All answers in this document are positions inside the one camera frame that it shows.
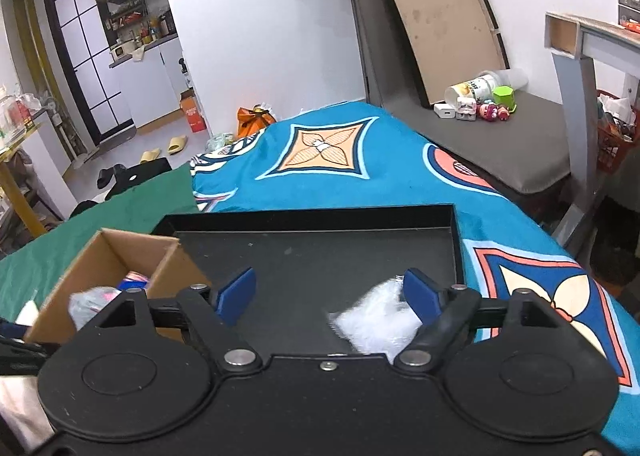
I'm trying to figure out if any orange bag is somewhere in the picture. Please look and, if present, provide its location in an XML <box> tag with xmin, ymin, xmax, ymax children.
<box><xmin>236</xmin><ymin>104</ymin><xmax>277</xmax><ymax>138</ymax></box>

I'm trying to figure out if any brown cardboard box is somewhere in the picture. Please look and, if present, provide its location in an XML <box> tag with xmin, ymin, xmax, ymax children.
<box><xmin>25</xmin><ymin>228</ymin><xmax>210</xmax><ymax>343</ymax></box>

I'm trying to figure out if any grey round plush toy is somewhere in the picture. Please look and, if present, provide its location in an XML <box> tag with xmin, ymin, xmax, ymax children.
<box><xmin>67</xmin><ymin>287</ymin><xmax>120</xmax><ymax>330</ymax></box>

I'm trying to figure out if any white charger block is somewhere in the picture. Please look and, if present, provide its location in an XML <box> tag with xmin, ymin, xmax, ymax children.
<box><xmin>433</xmin><ymin>102</ymin><xmax>457</xmax><ymax>119</ymax></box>

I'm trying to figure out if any red small toy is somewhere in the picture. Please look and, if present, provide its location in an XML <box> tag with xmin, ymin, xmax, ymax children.
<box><xmin>477</xmin><ymin>101</ymin><xmax>511</xmax><ymax>122</ymax></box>

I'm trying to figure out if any green small cup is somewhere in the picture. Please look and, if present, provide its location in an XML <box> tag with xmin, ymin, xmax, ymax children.
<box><xmin>492</xmin><ymin>85</ymin><xmax>518</xmax><ymax>113</ymax></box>

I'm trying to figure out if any brown leaning board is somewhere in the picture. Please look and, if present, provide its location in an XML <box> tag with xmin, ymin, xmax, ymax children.
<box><xmin>384</xmin><ymin>0</ymin><xmax>510</xmax><ymax>108</ymax></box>

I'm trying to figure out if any yellow metal shelf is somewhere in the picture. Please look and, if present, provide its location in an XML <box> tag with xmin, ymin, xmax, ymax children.
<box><xmin>0</xmin><ymin>110</ymin><xmax>49</xmax><ymax>239</ymax></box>

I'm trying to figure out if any green cloth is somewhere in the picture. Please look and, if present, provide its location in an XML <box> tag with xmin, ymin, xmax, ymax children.
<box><xmin>0</xmin><ymin>164</ymin><xmax>198</xmax><ymax>321</ymax></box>

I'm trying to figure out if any red basket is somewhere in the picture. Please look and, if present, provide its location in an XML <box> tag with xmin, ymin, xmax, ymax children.
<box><xmin>597</xmin><ymin>90</ymin><xmax>639</xmax><ymax>174</ymax></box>

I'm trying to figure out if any blue patterned blanket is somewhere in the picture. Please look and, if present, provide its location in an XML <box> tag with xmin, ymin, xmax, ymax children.
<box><xmin>190</xmin><ymin>102</ymin><xmax>639</xmax><ymax>455</ymax></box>

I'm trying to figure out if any white towel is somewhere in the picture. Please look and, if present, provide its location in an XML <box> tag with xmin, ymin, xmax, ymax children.
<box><xmin>1</xmin><ymin>300</ymin><xmax>53</xmax><ymax>452</ymax></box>

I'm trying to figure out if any orange cardboard box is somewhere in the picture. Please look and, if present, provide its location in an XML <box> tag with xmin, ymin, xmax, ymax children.
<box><xmin>180</xmin><ymin>92</ymin><xmax>206</xmax><ymax>133</ymax></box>

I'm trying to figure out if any grey table leg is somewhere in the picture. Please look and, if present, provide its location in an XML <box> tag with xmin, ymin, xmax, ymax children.
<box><xmin>544</xmin><ymin>12</ymin><xmax>639</xmax><ymax>250</ymax></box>

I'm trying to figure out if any grey bench cushion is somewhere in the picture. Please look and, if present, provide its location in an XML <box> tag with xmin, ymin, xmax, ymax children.
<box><xmin>352</xmin><ymin>0</ymin><xmax>570</xmax><ymax>199</ymax></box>

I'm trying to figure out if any white plastic bag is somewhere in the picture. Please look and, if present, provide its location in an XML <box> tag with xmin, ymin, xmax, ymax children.
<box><xmin>205</xmin><ymin>133</ymin><xmax>235</xmax><ymax>153</ymax></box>

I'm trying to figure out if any blue tissue pack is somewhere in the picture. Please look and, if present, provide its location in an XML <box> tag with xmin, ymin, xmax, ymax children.
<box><xmin>117</xmin><ymin>271</ymin><xmax>149</xmax><ymax>291</ymax></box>

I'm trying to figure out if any black shallow tray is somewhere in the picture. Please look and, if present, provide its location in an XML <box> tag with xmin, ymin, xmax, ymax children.
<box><xmin>153</xmin><ymin>205</ymin><xmax>464</xmax><ymax>358</ymax></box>

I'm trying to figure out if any black laptop bag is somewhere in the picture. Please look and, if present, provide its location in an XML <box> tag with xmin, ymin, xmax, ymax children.
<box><xmin>105</xmin><ymin>158</ymin><xmax>171</xmax><ymax>200</ymax></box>

